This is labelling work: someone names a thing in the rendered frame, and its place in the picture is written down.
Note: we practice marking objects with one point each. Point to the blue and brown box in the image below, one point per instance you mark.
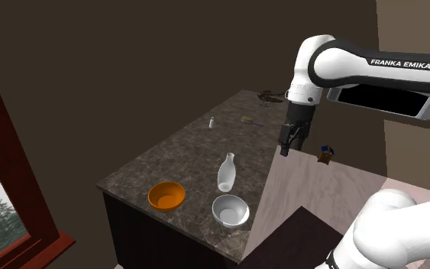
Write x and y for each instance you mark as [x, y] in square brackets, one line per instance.
[325, 154]

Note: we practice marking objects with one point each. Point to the red-brown framed window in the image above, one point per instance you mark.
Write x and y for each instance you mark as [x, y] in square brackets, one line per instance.
[17, 186]

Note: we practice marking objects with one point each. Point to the dark robot stand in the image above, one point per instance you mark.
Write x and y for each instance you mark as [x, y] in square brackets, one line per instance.
[296, 242]

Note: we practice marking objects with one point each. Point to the dark counter cabinet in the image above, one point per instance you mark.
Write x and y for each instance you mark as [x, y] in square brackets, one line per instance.
[151, 238]

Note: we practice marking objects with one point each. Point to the white bottle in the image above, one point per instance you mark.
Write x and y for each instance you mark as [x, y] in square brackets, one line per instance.
[226, 175]

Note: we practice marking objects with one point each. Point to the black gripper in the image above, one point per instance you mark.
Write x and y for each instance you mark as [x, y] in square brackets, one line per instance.
[301, 113]

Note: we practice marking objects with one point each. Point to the white bowl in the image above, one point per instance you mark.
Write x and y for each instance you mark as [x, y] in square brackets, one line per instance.
[230, 211]

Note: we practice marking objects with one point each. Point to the small white shaker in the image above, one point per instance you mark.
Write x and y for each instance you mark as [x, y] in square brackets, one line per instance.
[211, 123]

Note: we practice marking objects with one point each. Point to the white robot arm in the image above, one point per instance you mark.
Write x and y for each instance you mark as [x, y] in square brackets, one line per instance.
[397, 227]

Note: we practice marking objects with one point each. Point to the orange bowl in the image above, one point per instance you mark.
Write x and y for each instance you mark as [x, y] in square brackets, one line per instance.
[166, 196]

